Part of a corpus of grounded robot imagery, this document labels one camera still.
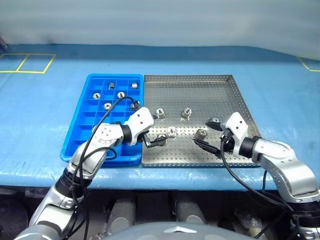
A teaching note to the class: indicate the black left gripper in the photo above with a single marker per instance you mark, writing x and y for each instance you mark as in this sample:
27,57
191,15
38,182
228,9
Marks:
145,137

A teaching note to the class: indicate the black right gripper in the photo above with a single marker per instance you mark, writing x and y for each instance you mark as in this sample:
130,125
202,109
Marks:
227,142

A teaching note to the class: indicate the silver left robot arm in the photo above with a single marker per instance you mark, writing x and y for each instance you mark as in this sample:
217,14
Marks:
105,135

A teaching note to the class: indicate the blue compartment tray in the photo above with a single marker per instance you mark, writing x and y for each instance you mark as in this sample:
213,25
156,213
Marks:
75,147

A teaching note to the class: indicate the perforated metal tray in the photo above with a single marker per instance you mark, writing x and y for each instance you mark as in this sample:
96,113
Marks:
180,152

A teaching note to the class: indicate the grey rounded cylinder shape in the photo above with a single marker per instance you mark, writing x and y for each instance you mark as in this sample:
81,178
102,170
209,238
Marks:
188,212
122,215

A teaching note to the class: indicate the grey robot torso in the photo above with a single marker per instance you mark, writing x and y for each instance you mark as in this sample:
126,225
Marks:
175,233

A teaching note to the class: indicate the blue plastic table cover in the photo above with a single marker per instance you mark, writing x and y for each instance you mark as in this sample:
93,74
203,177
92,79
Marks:
37,120

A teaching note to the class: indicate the black round shape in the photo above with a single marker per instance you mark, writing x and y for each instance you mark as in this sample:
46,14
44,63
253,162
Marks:
12,217

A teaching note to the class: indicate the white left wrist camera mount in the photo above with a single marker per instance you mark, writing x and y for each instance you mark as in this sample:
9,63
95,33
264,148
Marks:
140,122

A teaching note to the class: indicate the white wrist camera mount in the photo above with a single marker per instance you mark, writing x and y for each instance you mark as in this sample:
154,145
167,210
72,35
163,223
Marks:
237,127
140,122

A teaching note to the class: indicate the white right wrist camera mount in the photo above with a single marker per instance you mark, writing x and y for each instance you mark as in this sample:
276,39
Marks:
237,127

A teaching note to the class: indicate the dark metal post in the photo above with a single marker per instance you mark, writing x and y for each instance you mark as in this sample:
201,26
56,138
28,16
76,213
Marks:
2,43

